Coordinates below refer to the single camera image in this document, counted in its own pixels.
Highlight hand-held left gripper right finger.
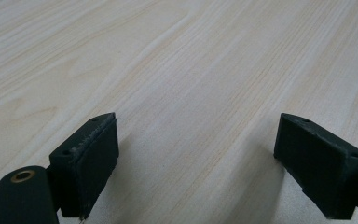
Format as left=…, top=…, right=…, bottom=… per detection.
left=272, top=112, right=358, bottom=220

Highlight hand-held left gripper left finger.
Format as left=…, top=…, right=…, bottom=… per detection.
left=48, top=112, right=120, bottom=221

